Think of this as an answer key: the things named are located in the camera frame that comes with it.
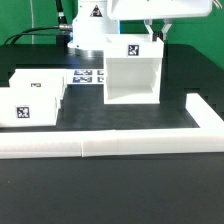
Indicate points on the white drawer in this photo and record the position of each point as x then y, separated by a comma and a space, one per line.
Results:
51, 79
20, 107

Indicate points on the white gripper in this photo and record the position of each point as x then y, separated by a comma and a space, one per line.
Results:
157, 9

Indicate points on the white L-shaped fence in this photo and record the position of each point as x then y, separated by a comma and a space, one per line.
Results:
208, 136

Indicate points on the white drawer cabinet box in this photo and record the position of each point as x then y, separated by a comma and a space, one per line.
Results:
132, 69

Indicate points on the white front drawer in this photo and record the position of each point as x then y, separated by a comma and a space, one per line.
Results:
20, 107

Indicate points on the white fiducial marker plate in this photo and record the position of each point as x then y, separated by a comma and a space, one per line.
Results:
85, 76

